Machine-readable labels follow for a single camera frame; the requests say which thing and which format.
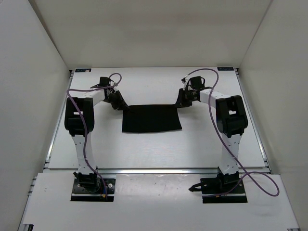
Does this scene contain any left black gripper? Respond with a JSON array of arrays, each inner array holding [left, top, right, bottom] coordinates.
[[102, 90, 130, 111]]

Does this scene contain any black skirt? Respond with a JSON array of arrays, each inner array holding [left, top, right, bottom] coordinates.
[[122, 104, 182, 133]]

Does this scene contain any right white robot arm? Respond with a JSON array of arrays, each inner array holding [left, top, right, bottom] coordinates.
[[176, 76, 248, 193]]

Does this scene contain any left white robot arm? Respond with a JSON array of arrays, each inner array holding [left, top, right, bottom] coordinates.
[[64, 73, 129, 196]]

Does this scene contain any left blue corner label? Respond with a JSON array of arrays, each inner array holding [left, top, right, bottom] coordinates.
[[75, 68, 91, 73]]

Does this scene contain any blue corner label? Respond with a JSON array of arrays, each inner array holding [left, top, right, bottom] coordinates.
[[75, 68, 91, 73], [217, 67, 234, 71]]

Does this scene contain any right blue corner label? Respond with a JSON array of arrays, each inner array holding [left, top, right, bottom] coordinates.
[[217, 67, 234, 71]]

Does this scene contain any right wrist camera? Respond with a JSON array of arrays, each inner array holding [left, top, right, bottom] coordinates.
[[181, 76, 192, 91]]

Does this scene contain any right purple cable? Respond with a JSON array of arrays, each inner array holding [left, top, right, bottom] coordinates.
[[182, 67, 281, 199]]

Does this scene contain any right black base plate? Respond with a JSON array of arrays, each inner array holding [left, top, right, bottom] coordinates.
[[189, 172, 248, 204]]

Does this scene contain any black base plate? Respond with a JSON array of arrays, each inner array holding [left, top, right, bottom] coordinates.
[[189, 172, 248, 204], [71, 172, 116, 202]]

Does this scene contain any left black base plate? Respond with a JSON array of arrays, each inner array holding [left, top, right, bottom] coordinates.
[[71, 172, 116, 202]]

